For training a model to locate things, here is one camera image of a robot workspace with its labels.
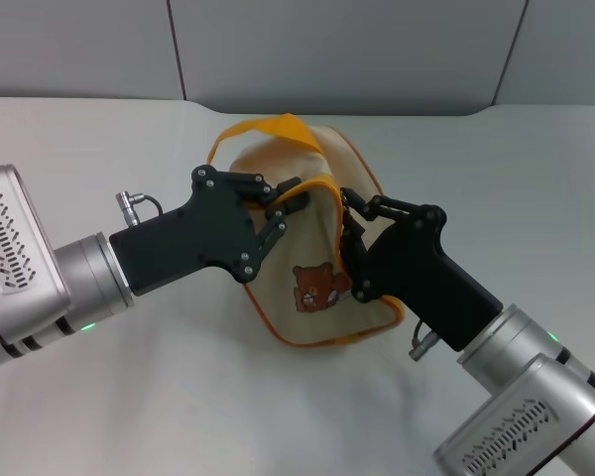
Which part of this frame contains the beige orange-trimmed food bag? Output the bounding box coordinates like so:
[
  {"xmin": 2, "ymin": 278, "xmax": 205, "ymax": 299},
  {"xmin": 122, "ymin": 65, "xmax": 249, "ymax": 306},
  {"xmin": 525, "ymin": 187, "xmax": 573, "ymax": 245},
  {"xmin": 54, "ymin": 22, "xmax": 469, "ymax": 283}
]
[{"xmin": 206, "ymin": 112, "xmax": 407, "ymax": 349}]

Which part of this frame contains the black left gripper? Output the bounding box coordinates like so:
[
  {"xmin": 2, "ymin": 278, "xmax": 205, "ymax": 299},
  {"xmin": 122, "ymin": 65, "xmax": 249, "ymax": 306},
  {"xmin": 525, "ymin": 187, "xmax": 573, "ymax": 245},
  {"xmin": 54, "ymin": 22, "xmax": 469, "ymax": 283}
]
[{"xmin": 108, "ymin": 165, "xmax": 312, "ymax": 285}]

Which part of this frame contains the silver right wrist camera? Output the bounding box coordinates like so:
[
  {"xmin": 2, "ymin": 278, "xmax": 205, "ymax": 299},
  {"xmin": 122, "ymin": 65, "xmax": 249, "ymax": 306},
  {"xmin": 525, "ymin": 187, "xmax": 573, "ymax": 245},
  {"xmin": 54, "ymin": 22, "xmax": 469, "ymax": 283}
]
[{"xmin": 432, "ymin": 353, "xmax": 595, "ymax": 476}]

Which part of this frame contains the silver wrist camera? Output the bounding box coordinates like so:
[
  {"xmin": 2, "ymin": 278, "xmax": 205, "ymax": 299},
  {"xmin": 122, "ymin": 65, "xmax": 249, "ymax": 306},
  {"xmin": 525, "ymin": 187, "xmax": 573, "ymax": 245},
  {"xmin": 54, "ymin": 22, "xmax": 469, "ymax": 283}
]
[
  {"xmin": 432, "ymin": 353, "xmax": 595, "ymax": 476},
  {"xmin": 0, "ymin": 164, "xmax": 73, "ymax": 299}
]

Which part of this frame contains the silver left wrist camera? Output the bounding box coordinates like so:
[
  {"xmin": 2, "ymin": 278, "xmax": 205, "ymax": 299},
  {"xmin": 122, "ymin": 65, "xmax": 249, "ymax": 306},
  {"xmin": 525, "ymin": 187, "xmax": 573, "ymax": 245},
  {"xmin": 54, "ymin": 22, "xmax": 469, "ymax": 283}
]
[{"xmin": 0, "ymin": 164, "xmax": 73, "ymax": 299}]

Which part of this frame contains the silver left gripper cable plug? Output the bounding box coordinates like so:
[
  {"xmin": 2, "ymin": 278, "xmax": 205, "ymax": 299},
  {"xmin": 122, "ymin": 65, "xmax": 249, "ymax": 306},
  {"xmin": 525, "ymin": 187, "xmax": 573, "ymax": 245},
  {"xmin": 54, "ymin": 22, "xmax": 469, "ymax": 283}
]
[{"xmin": 112, "ymin": 189, "xmax": 166, "ymax": 230}]

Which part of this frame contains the silver gripper cable plug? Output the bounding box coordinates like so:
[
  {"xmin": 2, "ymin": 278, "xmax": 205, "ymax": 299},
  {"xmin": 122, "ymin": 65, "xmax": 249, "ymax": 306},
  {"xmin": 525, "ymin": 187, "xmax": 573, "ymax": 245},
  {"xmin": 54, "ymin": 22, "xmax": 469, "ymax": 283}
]
[
  {"xmin": 408, "ymin": 318, "xmax": 441, "ymax": 364},
  {"xmin": 112, "ymin": 189, "xmax": 166, "ymax": 230}
]

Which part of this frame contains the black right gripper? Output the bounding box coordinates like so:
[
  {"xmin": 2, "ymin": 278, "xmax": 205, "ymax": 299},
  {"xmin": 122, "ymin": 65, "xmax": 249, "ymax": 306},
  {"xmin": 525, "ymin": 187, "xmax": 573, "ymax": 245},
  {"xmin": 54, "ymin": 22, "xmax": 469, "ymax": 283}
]
[{"xmin": 337, "ymin": 186, "xmax": 504, "ymax": 353}]

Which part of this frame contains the silver right gripper cable plug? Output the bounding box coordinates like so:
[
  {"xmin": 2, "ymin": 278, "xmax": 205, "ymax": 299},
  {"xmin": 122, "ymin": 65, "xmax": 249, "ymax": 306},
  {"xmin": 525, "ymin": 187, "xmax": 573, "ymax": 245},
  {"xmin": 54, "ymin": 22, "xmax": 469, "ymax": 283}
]
[{"xmin": 408, "ymin": 318, "xmax": 441, "ymax": 364}]

